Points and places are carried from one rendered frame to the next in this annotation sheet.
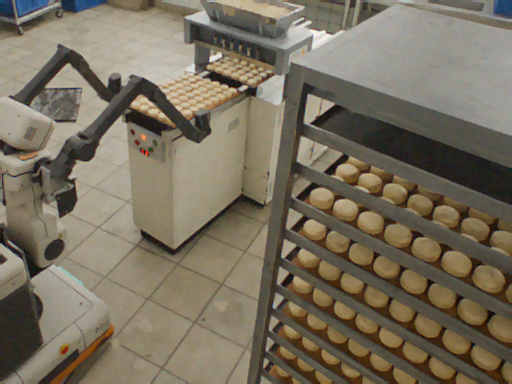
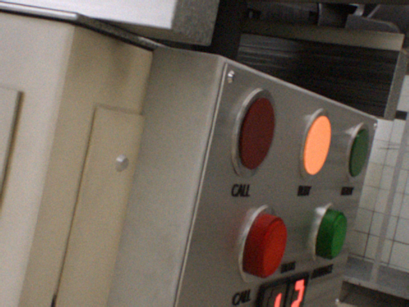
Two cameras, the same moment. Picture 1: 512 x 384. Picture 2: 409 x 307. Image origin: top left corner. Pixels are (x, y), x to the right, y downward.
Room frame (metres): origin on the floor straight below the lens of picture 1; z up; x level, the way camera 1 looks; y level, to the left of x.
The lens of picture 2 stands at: (2.18, 0.77, 0.81)
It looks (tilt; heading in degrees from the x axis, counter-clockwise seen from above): 3 degrees down; 264
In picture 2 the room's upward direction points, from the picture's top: 12 degrees clockwise
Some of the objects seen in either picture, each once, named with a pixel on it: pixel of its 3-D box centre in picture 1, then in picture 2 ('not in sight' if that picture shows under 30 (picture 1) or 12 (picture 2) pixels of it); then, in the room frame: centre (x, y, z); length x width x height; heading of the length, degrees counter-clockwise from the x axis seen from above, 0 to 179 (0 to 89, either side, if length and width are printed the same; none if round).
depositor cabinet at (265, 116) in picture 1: (276, 109); not in sight; (3.20, -0.36, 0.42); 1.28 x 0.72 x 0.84; 145
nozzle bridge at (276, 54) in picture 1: (245, 52); not in sight; (2.81, -0.08, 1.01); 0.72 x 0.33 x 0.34; 55
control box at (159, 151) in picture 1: (146, 142); (271, 212); (2.10, 0.42, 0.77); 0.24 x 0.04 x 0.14; 55
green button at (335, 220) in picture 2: not in sight; (326, 233); (2.06, 0.39, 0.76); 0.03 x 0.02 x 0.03; 55
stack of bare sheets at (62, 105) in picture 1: (56, 104); not in sight; (3.79, 1.55, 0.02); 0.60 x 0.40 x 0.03; 11
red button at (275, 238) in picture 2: not in sight; (260, 244); (2.11, 0.47, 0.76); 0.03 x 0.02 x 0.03; 55
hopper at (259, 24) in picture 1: (248, 13); not in sight; (2.81, -0.08, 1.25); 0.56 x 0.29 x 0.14; 55
